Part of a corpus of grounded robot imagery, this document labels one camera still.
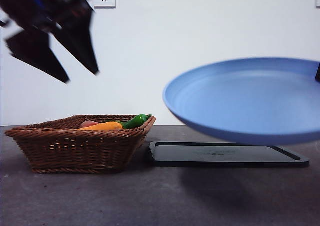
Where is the blue round plate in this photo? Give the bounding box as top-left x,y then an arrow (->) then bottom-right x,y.
162,57 -> 320,146

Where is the brown wicker basket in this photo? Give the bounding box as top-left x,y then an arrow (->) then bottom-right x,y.
4,114 -> 157,175

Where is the yellow corn cob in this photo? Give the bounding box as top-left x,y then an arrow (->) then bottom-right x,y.
76,121 -> 124,132

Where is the black rectangular tray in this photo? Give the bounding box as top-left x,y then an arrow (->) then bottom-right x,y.
146,140 -> 311,168

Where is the green pepper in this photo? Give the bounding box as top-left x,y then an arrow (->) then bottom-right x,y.
119,114 -> 153,130

